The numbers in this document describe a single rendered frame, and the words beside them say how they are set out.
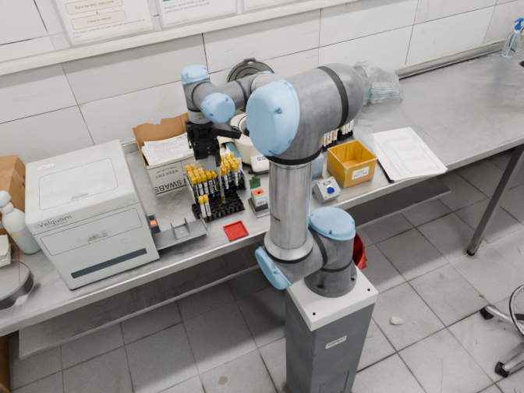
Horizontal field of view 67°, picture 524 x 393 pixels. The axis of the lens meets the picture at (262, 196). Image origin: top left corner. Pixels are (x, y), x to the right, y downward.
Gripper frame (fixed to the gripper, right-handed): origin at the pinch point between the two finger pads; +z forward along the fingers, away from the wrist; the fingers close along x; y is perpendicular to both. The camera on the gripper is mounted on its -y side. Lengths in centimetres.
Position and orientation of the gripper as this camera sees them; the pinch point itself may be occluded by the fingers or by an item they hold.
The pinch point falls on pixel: (217, 169)
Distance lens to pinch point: 130.7
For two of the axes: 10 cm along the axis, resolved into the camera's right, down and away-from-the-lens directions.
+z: 0.5, 7.3, 6.8
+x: 4.1, 6.1, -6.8
